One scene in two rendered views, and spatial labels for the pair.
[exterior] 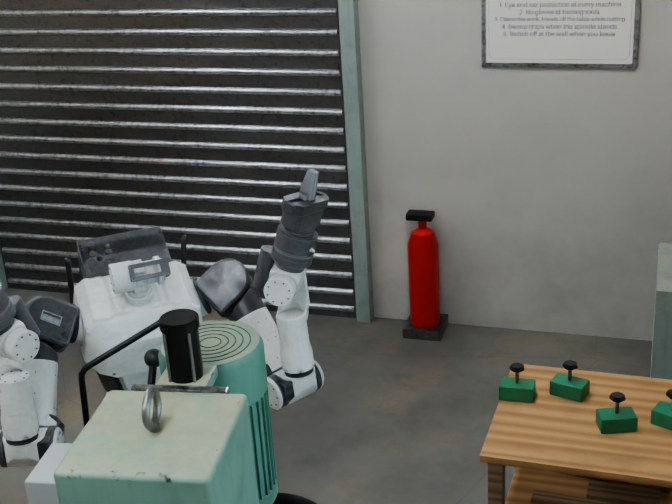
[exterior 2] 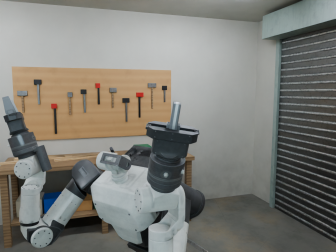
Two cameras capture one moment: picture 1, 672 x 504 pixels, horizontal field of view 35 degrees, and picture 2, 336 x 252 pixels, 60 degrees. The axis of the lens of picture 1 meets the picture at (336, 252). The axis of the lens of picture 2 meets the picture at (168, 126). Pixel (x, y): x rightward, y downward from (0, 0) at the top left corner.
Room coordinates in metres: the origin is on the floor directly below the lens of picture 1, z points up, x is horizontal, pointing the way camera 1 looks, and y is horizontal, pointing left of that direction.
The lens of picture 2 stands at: (1.64, -0.48, 1.65)
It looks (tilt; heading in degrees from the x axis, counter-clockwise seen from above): 7 degrees down; 53
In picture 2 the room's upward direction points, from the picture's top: straight up
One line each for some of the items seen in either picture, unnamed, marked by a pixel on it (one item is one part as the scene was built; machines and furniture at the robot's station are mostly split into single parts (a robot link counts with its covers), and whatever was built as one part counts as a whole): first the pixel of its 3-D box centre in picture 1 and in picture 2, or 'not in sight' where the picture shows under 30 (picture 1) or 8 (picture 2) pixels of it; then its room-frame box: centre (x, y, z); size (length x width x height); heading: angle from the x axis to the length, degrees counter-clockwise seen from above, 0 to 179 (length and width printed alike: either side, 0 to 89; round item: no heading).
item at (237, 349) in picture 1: (219, 421); not in sight; (1.56, 0.22, 1.35); 0.18 x 0.18 x 0.31
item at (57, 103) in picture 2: not in sight; (98, 103); (3.21, 3.12, 1.50); 2.00 x 0.04 x 0.90; 161
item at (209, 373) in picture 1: (184, 367); not in sight; (1.42, 0.24, 1.54); 0.08 x 0.08 x 0.17; 80
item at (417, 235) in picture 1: (424, 273); not in sight; (4.44, -0.40, 0.30); 0.19 x 0.18 x 0.60; 161
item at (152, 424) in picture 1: (151, 410); not in sight; (1.28, 0.27, 1.55); 0.06 x 0.02 x 0.07; 170
